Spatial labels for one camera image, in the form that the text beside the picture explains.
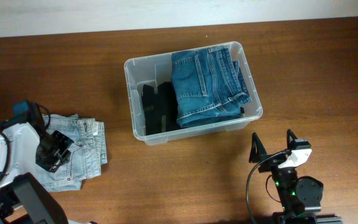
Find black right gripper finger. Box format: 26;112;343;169
287;129;298;149
249;132;267;163

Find light blue jeans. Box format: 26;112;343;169
35;114;108;192

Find dark blue jeans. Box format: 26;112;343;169
171;45;252;128

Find black garment with tape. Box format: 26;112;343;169
141;82;181;135

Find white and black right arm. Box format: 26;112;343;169
246;129;343;224

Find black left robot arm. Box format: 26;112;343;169
0;100;107;224

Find clear plastic storage container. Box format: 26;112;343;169
124;41;264;146

